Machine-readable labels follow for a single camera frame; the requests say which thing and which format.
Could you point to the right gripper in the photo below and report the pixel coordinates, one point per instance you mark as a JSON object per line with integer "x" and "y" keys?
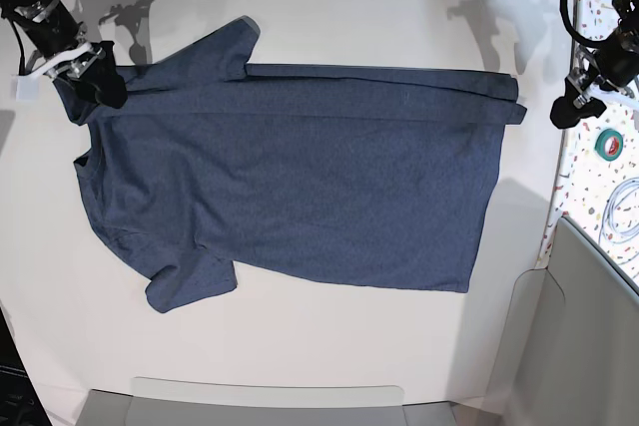
{"x": 89, "y": 70}

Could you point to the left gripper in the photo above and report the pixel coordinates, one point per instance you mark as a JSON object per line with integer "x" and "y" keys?
{"x": 578, "y": 104}

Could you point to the navy blue t-shirt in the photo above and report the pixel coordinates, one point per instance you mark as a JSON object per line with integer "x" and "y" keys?
{"x": 344, "y": 175}

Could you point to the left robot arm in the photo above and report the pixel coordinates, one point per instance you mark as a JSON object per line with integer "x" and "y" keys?
{"x": 605, "y": 69}

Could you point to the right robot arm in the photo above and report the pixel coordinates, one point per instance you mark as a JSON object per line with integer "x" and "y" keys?
{"x": 62, "y": 51}

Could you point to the green tape roll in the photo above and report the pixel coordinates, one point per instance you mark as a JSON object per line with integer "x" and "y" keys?
{"x": 609, "y": 145}

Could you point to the confetti patterned side cloth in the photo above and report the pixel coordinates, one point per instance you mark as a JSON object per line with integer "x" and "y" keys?
{"x": 600, "y": 196}

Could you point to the grey bin right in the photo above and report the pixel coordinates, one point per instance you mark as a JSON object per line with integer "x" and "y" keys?
{"x": 580, "y": 360}

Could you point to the grey tray bottom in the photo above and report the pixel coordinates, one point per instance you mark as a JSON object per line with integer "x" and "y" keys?
{"x": 168, "y": 402}

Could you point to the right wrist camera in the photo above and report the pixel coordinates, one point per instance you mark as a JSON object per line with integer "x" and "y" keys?
{"x": 25, "y": 88}

